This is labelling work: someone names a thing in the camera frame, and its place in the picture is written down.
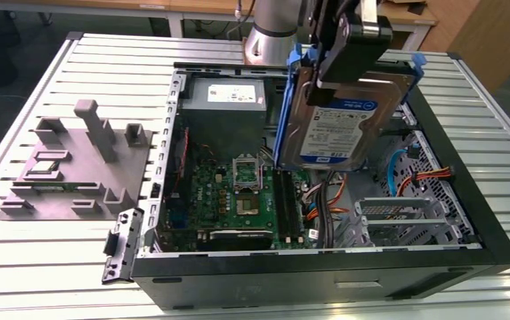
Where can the metal card retention bracket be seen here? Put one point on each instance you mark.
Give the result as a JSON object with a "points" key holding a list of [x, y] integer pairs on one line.
{"points": [[123, 240]]}

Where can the CPU socket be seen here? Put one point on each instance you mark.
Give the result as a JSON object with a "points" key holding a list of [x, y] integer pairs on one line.
{"points": [[249, 206]]}

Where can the wooden cabinet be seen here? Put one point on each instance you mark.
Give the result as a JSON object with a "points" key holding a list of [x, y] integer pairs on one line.
{"points": [[494, 40]]}

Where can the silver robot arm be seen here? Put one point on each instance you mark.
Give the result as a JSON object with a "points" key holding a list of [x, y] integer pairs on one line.
{"points": [[268, 43]]}

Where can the blue expansion slot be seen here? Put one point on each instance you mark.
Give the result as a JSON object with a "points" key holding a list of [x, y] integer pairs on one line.
{"points": [[180, 220]]}

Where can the CPU chip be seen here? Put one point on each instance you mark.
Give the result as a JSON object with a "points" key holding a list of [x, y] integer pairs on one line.
{"points": [[43, 167]]}

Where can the hard disk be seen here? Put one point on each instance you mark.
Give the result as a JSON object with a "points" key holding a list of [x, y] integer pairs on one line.
{"points": [[344, 133]]}

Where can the wooden desk white frame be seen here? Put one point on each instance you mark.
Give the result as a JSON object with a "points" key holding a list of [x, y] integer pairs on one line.
{"points": [[420, 15]]}

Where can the grey power supply unit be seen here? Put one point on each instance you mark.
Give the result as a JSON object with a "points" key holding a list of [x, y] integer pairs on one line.
{"points": [[220, 126]]}

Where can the RAM slot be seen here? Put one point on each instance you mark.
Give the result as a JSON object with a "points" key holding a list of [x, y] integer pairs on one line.
{"points": [[285, 203], [292, 203], [280, 203]]}

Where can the green motherboard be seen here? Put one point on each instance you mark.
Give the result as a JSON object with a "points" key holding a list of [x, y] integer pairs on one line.
{"points": [[210, 200]]}

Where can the metal disk bay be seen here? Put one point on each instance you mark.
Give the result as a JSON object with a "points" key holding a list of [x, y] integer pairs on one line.
{"points": [[397, 201]]}

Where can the black graphics card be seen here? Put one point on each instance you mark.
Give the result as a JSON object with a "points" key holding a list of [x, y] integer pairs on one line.
{"points": [[237, 236]]}

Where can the green RAM stick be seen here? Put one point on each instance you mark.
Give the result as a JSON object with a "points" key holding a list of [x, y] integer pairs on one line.
{"points": [[73, 186]]}

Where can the grey parts rack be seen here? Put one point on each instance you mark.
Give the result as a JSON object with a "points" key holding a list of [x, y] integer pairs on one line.
{"points": [[86, 186]]}

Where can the black open PC case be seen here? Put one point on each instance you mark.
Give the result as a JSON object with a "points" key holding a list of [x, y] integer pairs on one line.
{"points": [[281, 283]]}

